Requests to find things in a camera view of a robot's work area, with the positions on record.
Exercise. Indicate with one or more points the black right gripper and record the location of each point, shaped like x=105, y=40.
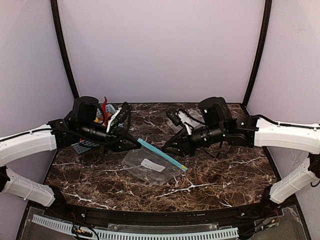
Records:
x=185, y=141

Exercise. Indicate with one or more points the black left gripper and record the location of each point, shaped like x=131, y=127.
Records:
x=115, y=139

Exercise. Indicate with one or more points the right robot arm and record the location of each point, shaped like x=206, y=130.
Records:
x=218, y=126

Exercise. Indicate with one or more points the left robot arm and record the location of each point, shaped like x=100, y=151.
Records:
x=88, y=120

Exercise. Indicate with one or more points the red toy chili pepper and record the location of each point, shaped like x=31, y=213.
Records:
x=104, y=114

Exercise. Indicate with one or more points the blue perforated plastic basket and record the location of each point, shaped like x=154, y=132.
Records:
x=85, y=145

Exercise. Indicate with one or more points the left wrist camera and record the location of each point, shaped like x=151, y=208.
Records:
x=118, y=118

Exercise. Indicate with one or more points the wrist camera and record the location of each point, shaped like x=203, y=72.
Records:
x=118, y=118
x=173, y=117

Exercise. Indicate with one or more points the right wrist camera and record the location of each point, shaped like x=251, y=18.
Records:
x=173, y=117

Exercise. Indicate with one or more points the black front table rail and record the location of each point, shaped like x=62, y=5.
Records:
x=235, y=216

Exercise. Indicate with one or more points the grey slotted cable duct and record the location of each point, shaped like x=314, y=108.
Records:
x=138, y=232

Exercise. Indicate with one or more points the left black corner post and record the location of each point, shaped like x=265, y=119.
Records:
x=62, y=47

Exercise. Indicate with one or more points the black corner post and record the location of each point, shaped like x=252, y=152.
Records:
x=259, y=52
x=62, y=47

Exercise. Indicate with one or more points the right black corner post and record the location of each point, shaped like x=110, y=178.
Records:
x=259, y=52

